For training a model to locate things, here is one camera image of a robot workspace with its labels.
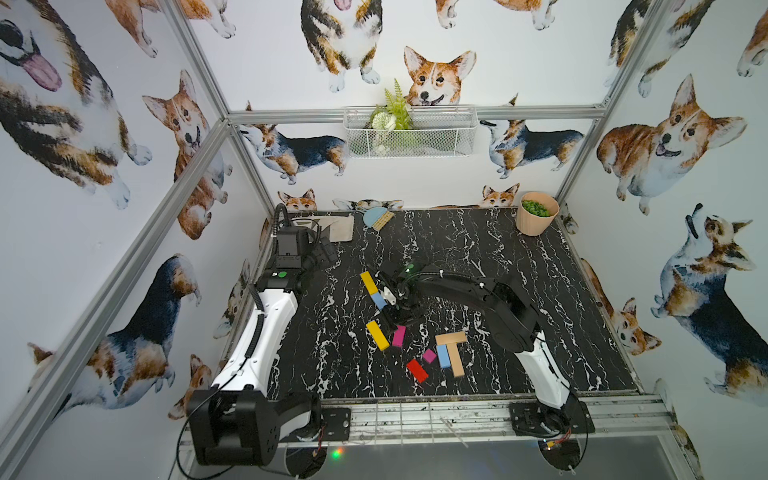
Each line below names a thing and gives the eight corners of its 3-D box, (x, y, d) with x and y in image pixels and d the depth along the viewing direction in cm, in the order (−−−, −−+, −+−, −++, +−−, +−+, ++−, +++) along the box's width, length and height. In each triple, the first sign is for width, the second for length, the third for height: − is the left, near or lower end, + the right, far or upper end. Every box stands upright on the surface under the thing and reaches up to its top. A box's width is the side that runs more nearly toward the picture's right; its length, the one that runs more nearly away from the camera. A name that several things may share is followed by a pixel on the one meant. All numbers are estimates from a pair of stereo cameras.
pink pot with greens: (513, 235, 116) (522, 214, 106) (517, 211, 124) (526, 189, 115) (546, 244, 113) (558, 223, 104) (548, 218, 121) (560, 196, 112)
